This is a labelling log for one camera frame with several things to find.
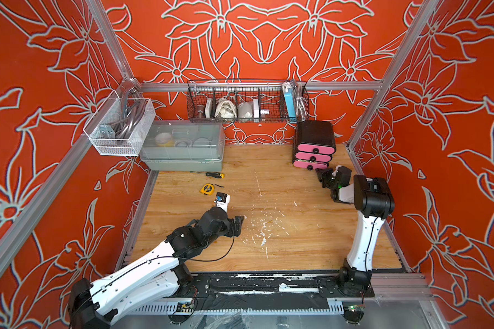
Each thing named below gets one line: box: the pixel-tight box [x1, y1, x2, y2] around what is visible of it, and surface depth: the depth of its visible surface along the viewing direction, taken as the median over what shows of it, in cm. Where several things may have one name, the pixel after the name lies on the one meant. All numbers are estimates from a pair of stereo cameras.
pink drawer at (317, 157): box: [295, 152, 333, 163], surface depth 102 cm
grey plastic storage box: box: [139, 119, 226, 172], surface depth 100 cm
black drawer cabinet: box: [292, 120, 337, 170], surface depth 103 cm
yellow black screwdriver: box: [196, 171, 226, 179], surface depth 106 cm
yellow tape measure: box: [200, 183, 215, 196], surface depth 102 cm
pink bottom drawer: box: [292, 160, 328, 171], surface depth 109 cm
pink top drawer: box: [297, 143, 336, 155], surface depth 100 cm
